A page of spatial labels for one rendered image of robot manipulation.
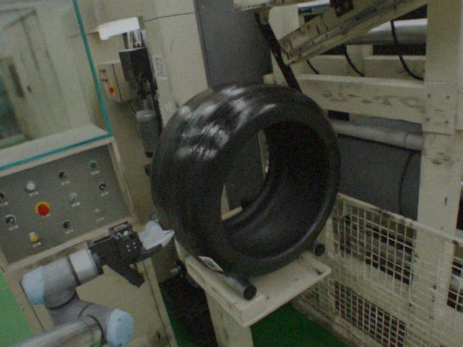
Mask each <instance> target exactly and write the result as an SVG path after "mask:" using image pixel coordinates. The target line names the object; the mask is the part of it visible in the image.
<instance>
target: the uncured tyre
mask: <svg viewBox="0 0 463 347"><path fill-rule="evenodd" d="M261 130H263V133H264V135H265V136H266V142H268V149H269V165H268V173H267V176H266V179H265V181H264V182H263V185H262V187H261V189H260V191H259V193H258V195H257V197H256V198H255V199H254V200H253V201H252V202H251V203H250V205H249V206H248V207H246V208H245V209H244V210H243V211H242V212H240V213H238V214H236V215H235V216H234V217H233V218H230V219H227V220H222V219H221V197H222V192H223V188H224V182H225V180H226V175H228V172H229V170H230V168H231V166H232V163H233V161H234V159H235V158H236V156H237V155H238V153H240V150H241V149H242V148H243V147H244V146H245V144H246V143H247V142H248V141H249V140H250V139H251V138H252V136H255V135H256V134H257V133H258V132H259V131H261ZM339 180H341V161H340V154H339V147H338V143H337V140H336V135H335V133H334V128H333V127H332V124H331V122H330V120H329V118H328V117H327V115H326V112H324V111H323V109H322V108H321V107H320V106H319V105H318V104H317V103H316V102H315V101H314V100H313V99H311V98H310V97H309V96H308V95H305V94H303V93H301V92H300V91H298V90H295V89H294V88H291V87H286V86H283V85H279V84H268V83H259V82H224V83H221V84H218V85H214V86H211V87H209V88H207V89H205V90H204V91H202V92H201V93H198V94H196V95H194V96H193V97H191V98H190V99H189V100H187V101H186V102H185V103H184V104H182V106H181V107H180V108H179V109H178V110H177V111H176V112H175V113H174V114H173V116H172V117H171V118H170V119H169V120H168V122H167V123H166V126H165V127H164V128H163V130H162V132H161V135H160V137H159V139H158V141H157V144H156V148H154V151H153V157H152V161H151V166H150V192H151V196H152V200H153V204H154V205H155V209H156V212H157V214H158V217H159V219H160V222H161V223H162V225H163V227H164V228H165V229H166V230H167V231H168V230H174V235H173V237H172V238H173V239H175V240H176V241H177V242H178V243H179V244H180V245H181V246H182V247H184V248H185V249H186V250H187V251H188V252H189V253H190V254H191V255H192V256H193V257H194V258H195V259H196V260H198V261H199V262H200V263H201V264H202V265H204V266H205V267H207V269H209V270H211V269H210V268H209V267H208V266H207V265H206V264H205V263H204V261H202V260H201V259H200V258H199V257H208V258H211V259H212V260H213V261H214V262H215V263H216V264H217V265H218V266H219V267H220V268H221V269H222V270H223V271H218V270H212V271H213V272H215V273H218V274H221V275H225V276H228V277H231V278H256V277H261V276H264V275H267V274H269V273H271V272H273V271H275V270H278V269H279V268H281V267H283V266H285V265H288V264H289V263H290V262H293V261H294V260H296V259H297V258H298V257H299V256H300V255H301V254H302V253H303V252H304V251H305V250H306V249H308V248H309V247H310V246H311V244H312V243H313V242H314V241H315V239H316V238H317V236H318V235H319V233H320V232H321V231H322V229H323V228H324V227H325V224H326V222H327V220H328V218H329V216H330V214H331V212H332V209H333V207H334V203H335V201H336V196H337V192H338V188H339Z"/></svg>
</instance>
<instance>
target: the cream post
mask: <svg viewBox="0 0 463 347"><path fill-rule="evenodd" d="M140 6H141V8H140V11H141V12H142V16H143V22H144V26H145V31H146V35H147V38H148V44H149V47H150V53H151V56H152V63H153V68H154V72H155V76H156V82H157V86H158V91H159V95H160V99H161V105H162V109H163V114H164V118H165V122H166V123H167V122H168V120H169V119H170V118H171V117H172V116H173V114H174V113H175V112H176V111H177V110H178V109H179V108H180V107H181V106H182V104H184V103H185V102H186V101H187V100H189V99H190V98H191V97H193V96H194V95H196V94H198V93H201V92H202V91H204V90H205V89H207V88H208V86H207V81H206V76H205V69H204V63H203V56H202V51H201V47H200V39H199V35H198V31H197V23H196V19H195V13H194V12H195V10H194V6H193V2H192V0H140ZM153 56H162V58H163V64H164V67H165V71H166V77H167V79H162V78H157V74H156V67H155V62H154V58H153ZM164 101H166V102H170V103H171V108H172V111H167V110H166V108H165V104H164ZM228 212H230V211H229V203H228V198H226V190H225V185H224V188H223V192H222V197H221V214H222V215H223V214H224V213H228ZM205 295H206V299H207V302H208V306H209V309H210V313H211V318H212V322H213V327H214V330H215V334H216V339H217V342H218V347H254V345H253V341H252V333H251V329H250V326H249V327H247V328H246V329H244V330H243V329H242V328H241V327H240V326H239V325H238V324H237V322H236V321H235V320H234V319H233V318H232V317H231V316H230V315H229V314H228V313H227V312H225V311H224V310H223V309H222V308H221V307H220V306H219V305H218V304H217V303H216V300H215V299H214V298H213V297H212V296H211V295H210V294H208V293H207V292H206V291H205Z"/></svg>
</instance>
